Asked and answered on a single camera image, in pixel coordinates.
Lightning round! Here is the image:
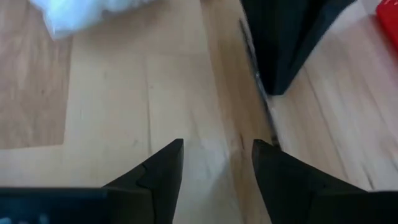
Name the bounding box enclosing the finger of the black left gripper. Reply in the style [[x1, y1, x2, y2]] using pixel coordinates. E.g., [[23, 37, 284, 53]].
[[275, 0, 357, 96], [239, 0, 326, 96]]

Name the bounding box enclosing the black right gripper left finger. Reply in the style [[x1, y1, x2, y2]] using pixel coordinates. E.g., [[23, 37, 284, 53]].
[[0, 138, 185, 224]]

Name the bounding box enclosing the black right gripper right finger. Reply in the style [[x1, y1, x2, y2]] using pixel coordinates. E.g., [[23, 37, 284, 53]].
[[251, 139, 398, 224]]

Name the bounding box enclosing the small red plastic basket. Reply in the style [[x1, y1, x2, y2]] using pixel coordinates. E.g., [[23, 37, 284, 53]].
[[375, 0, 398, 52]]

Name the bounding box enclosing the cotton pads plastic bag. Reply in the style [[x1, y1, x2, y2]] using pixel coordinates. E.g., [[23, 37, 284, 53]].
[[29, 0, 156, 40]]

